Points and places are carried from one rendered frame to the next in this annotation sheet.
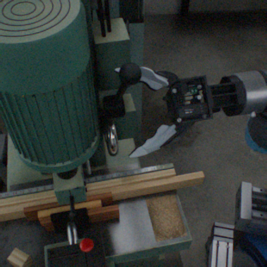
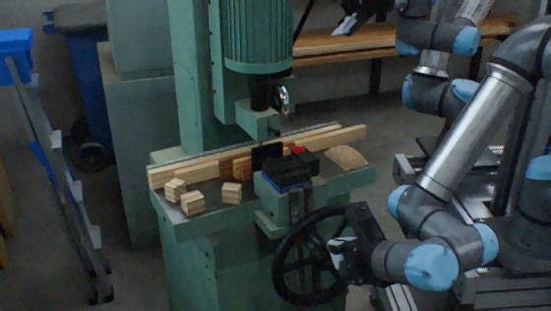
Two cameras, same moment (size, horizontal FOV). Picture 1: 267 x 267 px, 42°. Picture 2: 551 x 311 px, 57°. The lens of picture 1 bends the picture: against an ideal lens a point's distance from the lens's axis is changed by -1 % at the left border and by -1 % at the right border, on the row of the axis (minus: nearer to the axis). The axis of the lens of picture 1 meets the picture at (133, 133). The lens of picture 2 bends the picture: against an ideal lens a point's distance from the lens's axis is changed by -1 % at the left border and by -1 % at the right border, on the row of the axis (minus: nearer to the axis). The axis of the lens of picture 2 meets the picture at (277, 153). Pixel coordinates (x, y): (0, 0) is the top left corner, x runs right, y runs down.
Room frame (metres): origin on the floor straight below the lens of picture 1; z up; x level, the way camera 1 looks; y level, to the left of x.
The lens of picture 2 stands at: (-0.79, 0.48, 1.63)
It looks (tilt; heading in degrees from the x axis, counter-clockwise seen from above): 28 degrees down; 343
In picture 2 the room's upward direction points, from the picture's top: straight up
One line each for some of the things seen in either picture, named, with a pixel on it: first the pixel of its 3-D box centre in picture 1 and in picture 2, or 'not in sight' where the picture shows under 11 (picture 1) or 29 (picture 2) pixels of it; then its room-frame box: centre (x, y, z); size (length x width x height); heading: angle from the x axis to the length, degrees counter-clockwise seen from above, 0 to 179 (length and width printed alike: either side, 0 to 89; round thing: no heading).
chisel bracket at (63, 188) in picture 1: (70, 173); (257, 120); (0.48, 0.16, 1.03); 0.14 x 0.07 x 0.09; 12
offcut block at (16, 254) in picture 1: (20, 260); (231, 193); (0.29, 0.28, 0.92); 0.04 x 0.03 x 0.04; 63
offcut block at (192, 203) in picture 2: not in sight; (193, 202); (0.28, 0.38, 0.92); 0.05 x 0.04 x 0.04; 106
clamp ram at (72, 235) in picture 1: (72, 231); (273, 164); (0.36, 0.15, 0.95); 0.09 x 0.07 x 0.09; 102
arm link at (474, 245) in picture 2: not in sight; (457, 244); (-0.17, -0.04, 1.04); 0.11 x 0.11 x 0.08; 10
